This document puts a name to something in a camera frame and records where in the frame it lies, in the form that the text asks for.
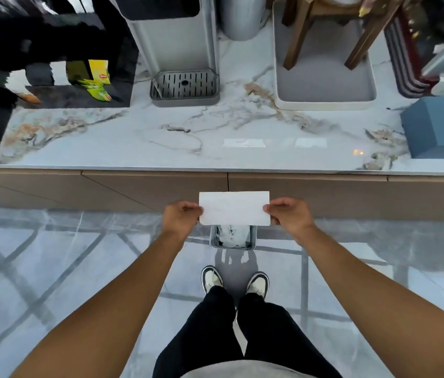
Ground person's black-white shoe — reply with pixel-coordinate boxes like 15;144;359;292
201;265;224;295
245;272;270;300

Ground grey water dispenser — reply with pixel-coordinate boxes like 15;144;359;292
108;0;221;107

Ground person's left hand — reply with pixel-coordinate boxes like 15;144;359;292
161;201;204;237

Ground yellow tea box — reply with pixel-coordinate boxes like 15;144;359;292
88;60;112;86

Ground blue tissue box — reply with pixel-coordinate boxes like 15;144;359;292
400;95;444;159

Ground person's right black-white shoe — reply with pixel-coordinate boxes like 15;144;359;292
245;272;270;300

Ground grey slotted drip tray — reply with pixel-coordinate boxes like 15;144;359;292
150;69;221;107

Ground person's left black-white shoe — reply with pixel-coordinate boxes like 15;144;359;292
201;265;224;295

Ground person's black trousers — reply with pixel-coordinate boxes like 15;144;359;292
152;286;343;378

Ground white paper tissue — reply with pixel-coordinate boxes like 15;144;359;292
199;191;271;227

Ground silver metal cylinder container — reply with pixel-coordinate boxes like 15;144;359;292
217;0;268;41

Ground green tea packets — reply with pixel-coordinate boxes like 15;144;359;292
66;61;112;103

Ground beige cabinet front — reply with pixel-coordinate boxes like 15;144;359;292
0;168;444;223

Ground person's right forearm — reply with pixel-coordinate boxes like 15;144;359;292
296;226;444;378

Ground orange packet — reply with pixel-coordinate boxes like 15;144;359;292
16;92;42;105

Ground white bin liner bag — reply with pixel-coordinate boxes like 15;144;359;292
216;225;252;248

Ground person's right hand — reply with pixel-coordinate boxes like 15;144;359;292
263;197;317;239

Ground person's left forearm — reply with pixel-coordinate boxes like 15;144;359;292
9;227;188;378

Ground small grey trash bin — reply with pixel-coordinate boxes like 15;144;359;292
210;224;257;251

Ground white rectangular tray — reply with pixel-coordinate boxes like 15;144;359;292
272;0;378;111

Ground brown wooden stand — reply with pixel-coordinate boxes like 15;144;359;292
282;0;408;71

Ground person's grey shirt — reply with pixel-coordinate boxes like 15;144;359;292
180;360;318;378

